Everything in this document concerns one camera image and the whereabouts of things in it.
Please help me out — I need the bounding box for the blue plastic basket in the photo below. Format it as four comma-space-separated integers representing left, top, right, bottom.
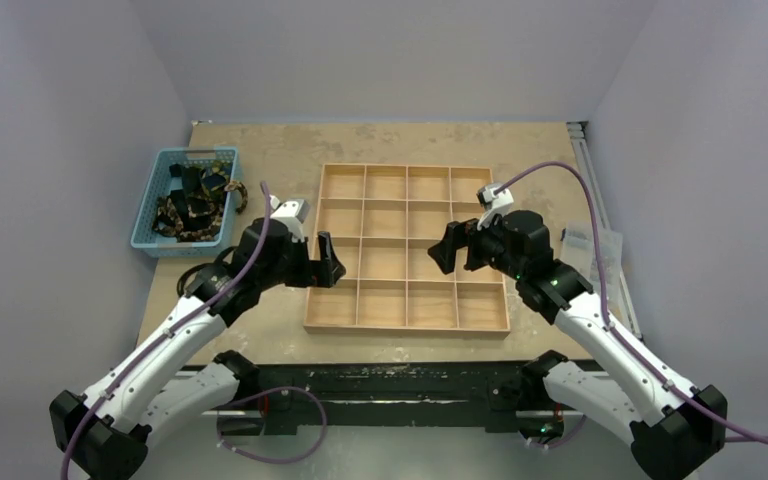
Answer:
131, 146, 248, 258

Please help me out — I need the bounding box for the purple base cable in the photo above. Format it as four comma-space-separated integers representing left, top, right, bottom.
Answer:
215, 386, 328, 465

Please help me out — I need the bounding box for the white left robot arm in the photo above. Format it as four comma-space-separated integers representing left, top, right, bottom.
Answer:
49, 213, 346, 479

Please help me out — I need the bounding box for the wooden compartment tray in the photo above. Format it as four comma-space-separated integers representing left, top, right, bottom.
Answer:
303, 164, 511, 337

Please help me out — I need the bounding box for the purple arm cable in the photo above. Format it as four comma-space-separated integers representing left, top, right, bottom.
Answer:
495, 161, 768, 450
59, 181, 274, 480

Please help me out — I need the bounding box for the clear plastic box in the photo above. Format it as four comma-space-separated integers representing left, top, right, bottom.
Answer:
561, 221, 623, 308

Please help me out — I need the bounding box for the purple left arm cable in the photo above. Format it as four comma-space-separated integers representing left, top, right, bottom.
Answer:
59, 181, 274, 480

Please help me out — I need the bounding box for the black tie in basket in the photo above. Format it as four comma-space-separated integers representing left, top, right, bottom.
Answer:
168, 162, 231, 200

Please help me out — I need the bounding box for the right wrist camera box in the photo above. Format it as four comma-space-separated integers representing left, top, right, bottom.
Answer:
476, 183, 514, 230

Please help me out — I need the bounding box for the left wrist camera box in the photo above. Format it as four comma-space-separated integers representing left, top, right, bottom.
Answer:
269, 195, 311, 243

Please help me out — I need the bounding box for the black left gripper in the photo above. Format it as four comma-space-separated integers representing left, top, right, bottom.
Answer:
257, 230, 343, 290

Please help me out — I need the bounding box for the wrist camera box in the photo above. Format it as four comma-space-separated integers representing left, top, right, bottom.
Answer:
269, 195, 311, 243
476, 183, 514, 230

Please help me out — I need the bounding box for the black coiled cable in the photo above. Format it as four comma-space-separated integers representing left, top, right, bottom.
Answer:
177, 246, 236, 299

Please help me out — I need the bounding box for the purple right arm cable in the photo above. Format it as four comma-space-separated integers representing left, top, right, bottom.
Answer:
495, 161, 768, 450

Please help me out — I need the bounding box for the leopard print tie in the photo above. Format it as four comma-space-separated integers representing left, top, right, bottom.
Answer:
152, 179, 248, 242

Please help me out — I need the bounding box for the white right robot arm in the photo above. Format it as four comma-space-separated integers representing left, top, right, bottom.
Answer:
427, 210, 728, 479

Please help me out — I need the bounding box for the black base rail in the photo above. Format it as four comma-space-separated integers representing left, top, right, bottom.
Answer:
178, 360, 597, 439

